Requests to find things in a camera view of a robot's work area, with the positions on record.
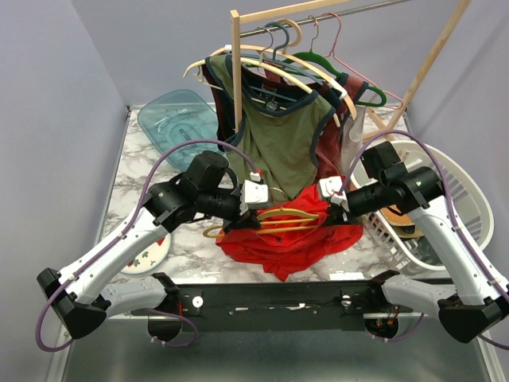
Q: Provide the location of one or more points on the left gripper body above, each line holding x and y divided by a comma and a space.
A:
223, 205

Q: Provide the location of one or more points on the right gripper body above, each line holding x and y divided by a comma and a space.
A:
367, 199

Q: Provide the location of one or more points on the yellow hanger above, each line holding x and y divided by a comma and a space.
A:
275, 220

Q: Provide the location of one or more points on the red tank top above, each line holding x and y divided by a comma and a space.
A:
285, 253

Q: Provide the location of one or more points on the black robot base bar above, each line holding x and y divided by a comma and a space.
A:
271, 307

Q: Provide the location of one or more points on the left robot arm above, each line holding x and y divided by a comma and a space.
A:
79, 294

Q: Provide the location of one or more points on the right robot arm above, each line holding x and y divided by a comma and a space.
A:
478, 296

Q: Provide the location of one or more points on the green tank top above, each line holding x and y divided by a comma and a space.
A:
253, 99

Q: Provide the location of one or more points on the dark maroon tank top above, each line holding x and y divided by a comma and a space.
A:
224, 108

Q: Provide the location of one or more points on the green velvet hanger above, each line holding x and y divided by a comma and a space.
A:
324, 63

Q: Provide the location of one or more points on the blue plastic hanger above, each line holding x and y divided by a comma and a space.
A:
279, 57

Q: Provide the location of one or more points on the cream wooden hanger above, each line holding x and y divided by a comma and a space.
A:
275, 66

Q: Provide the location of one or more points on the white translucent garment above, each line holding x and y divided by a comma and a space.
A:
352, 139

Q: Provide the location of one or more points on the watermelon pattern plate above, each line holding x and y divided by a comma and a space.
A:
150, 258

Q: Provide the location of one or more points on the white laundry basket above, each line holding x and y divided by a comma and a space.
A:
415, 255

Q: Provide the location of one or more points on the blue plastic tub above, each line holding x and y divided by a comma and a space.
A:
178, 117

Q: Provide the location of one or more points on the wooden clothes rack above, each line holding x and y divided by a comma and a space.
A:
237, 20

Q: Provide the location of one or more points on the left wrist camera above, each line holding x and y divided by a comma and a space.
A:
254, 194

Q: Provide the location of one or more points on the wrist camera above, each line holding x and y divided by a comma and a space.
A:
254, 194
329, 190

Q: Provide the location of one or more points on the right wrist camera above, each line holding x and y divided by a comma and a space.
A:
329, 190

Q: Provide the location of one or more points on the pink wire hanger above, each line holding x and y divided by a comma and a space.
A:
332, 54

